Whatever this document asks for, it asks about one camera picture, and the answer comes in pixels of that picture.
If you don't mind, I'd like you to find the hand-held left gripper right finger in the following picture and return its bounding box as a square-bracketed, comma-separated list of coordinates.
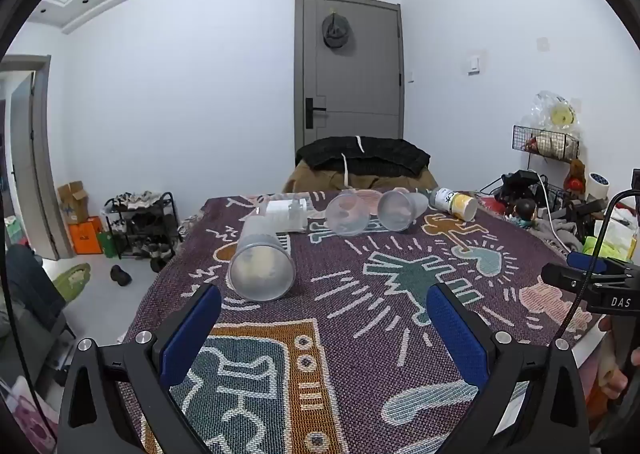
[425, 281, 591, 454]

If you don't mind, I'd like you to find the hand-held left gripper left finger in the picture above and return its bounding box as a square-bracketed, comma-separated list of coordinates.
[59, 281, 223, 454]

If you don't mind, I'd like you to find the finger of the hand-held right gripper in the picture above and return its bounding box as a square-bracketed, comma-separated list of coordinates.
[540, 263, 640, 296]
[566, 251, 640, 276]

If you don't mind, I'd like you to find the large frosted plastic cup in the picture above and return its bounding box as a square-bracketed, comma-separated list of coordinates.
[227, 217, 297, 303]

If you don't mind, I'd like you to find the small clear plastic cup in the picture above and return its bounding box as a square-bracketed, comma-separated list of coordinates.
[377, 189, 432, 233]
[326, 190, 372, 238]

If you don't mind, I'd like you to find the person's right hand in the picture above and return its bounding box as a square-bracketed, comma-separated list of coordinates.
[599, 314, 640, 402]

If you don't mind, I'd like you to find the small doll figure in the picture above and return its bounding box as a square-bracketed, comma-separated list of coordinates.
[505, 198, 539, 228]

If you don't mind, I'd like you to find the white tape roll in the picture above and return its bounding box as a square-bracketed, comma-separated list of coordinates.
[585, 171, 612, 198]

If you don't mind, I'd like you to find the brown plush toy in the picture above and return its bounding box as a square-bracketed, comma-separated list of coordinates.
[563, 159, 587, 193]

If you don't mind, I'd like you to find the purple printed blanket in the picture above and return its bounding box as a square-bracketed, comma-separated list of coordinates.
[117, 189, 608, 454]

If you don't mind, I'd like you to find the black shoe rack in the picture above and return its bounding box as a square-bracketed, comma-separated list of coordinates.
[104, 191, 182, 261]

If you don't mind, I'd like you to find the white bottle with yellow cap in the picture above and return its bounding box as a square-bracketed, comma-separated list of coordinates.
[429, 187, 479, 222]

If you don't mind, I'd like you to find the green slipper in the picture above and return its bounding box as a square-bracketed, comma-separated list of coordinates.
[50, 261, 93, 303]

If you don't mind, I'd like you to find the orange box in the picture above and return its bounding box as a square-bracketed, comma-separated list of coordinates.
[68, 217, 105, 255]

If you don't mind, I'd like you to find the clear plastic bag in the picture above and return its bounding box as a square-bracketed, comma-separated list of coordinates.
[530, 90, 581, 136]

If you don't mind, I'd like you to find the dark cloth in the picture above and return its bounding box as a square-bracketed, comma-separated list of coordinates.
[4, 243, 67, 331]

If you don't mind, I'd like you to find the brown cardboard box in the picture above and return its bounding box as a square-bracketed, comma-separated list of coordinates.
[57, 181, 91, 225]

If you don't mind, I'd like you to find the brown chair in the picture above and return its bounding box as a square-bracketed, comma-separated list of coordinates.
[282, 160, 440, 196]

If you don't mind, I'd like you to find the black knitted garment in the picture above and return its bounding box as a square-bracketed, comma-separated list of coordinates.
[296, 135, 432, 178]

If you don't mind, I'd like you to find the grey open door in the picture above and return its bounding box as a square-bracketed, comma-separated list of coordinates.
[0, 54, 74, 263]

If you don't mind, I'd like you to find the grey cap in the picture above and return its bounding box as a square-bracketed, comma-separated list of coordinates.
[321, 10, 352, 51]

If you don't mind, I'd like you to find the black cable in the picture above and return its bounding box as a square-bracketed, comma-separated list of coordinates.
[549, 188, 640, 350]

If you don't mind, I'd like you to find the white cable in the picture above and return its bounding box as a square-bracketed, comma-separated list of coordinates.
[534, 173, 572, 252]

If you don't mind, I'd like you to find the black wire wall basket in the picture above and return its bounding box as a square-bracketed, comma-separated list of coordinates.
[512, 124, 581, 164]

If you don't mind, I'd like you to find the black door lock handle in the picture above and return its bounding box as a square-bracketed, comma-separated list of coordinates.
[305, 97, 327, 129]

